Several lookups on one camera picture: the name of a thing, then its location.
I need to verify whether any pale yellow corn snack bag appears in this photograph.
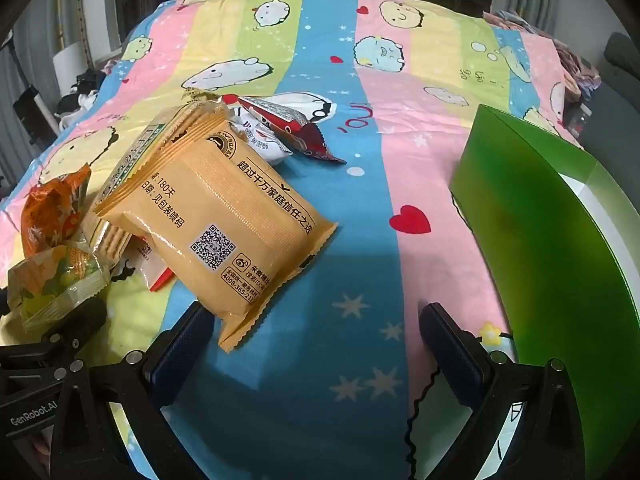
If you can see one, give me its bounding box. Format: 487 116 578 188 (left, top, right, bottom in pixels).
8 244 110 332

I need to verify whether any white red-edged snack packet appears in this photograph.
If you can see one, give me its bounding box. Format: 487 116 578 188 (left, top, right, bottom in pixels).
128 237 174 292

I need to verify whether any orange snack bag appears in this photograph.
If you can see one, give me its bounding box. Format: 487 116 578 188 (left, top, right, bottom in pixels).
21 164 91 258

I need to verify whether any yellow-orange biscuit packet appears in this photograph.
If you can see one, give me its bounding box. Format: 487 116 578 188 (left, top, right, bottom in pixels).
96 130 336 352

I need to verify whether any white blue snack packet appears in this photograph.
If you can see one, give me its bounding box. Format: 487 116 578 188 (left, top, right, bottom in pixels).
231 117 293 166

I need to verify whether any soda cracker sleeve packet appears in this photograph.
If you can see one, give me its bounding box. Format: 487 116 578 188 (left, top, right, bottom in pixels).
81 100 228 269

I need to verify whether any colourful cartoon striped bedsheet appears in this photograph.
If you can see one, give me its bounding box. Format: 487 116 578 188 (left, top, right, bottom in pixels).
1 0 562 479

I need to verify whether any green white cardboard box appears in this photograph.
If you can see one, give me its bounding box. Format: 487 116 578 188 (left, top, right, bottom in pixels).
450 105 639 479

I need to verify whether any black white clothes pile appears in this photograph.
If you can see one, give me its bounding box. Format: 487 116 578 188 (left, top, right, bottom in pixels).
54 68 106 122

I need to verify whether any red white snack wrapper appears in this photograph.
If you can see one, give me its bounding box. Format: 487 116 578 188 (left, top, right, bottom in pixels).
238 91 345 164

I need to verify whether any grey sofa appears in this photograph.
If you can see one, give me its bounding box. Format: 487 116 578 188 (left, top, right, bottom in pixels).
564 30 640 162

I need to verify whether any pile of folded clothes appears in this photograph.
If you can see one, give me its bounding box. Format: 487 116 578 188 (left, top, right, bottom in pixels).
482 8 601 99

